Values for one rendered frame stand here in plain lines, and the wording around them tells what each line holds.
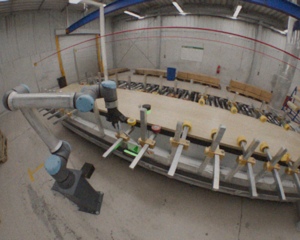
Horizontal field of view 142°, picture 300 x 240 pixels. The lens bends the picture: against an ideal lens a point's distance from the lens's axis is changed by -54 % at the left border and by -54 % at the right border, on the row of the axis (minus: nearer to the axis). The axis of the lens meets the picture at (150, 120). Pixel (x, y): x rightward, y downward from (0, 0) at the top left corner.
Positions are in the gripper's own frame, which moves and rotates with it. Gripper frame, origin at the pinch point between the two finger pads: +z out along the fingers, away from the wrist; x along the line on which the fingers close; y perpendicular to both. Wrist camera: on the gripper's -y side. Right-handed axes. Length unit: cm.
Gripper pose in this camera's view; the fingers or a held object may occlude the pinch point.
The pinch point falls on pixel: (118, 130)
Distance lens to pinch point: 87.5
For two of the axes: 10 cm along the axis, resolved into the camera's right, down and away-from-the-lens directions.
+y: -9.1, -2.4, 3.5
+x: -4.2, 4.9, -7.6
